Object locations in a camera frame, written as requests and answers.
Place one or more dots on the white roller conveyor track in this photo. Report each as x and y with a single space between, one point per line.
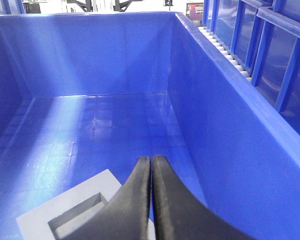
226 53

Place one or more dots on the blue neighbour bin right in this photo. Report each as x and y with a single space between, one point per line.
263 37

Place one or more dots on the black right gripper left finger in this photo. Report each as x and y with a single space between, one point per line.
126 215

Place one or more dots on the gray hollow base block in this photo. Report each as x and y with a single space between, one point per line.
57 218

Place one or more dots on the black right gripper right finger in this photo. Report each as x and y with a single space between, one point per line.
179 215

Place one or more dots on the blue target bin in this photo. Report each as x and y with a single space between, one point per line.
82 93

